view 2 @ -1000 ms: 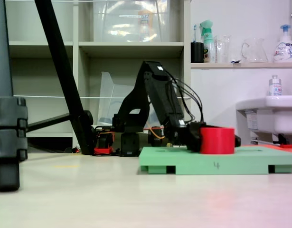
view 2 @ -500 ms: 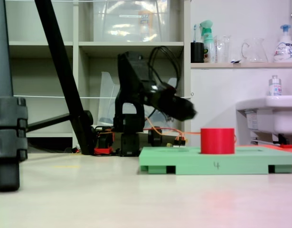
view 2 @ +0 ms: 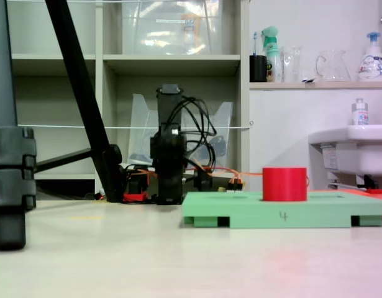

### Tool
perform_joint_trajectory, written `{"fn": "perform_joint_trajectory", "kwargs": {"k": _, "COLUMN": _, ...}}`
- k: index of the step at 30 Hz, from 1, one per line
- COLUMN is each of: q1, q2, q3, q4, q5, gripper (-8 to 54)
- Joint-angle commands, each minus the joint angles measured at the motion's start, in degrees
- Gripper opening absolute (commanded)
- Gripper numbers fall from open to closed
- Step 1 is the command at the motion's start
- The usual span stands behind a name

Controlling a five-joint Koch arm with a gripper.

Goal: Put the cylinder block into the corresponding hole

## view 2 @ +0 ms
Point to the red cylinder block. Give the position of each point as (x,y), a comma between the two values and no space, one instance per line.
(284,184)

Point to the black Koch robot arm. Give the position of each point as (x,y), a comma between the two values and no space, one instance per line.
(169,124)

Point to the red and black table clamp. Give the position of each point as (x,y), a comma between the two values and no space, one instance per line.
(135,196)

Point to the black tripod brace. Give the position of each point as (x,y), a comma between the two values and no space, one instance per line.
(63,159)

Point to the green shape sorter board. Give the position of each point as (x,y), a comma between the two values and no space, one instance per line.
(271,214)

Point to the grey shelf unit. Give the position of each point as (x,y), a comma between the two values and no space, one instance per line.
(172,63)

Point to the black cup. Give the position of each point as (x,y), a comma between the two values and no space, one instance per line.
(258,69)

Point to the clear plastic storage box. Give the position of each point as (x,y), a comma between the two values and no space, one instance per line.
(166,28)

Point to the green spray bottle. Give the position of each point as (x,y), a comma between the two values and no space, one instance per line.
(272,59)

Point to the blue toothbrush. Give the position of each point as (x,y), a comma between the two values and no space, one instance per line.
(255,43)

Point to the grey black tripod leg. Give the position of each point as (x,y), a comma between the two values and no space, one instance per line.
(7,155)

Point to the clear glass beaker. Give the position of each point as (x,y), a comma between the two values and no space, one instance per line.
(292,66)

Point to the white sink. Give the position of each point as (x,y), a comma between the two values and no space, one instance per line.
(358,149)

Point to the clear glass pitcher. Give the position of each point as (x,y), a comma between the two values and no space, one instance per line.
(333,66)

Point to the small clear sanitizer bottle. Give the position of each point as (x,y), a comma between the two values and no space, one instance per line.
(360,115)

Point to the black clamp under sink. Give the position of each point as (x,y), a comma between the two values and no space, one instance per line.
(371,183)

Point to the white foam soap bottle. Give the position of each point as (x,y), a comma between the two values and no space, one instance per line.
(373,65)

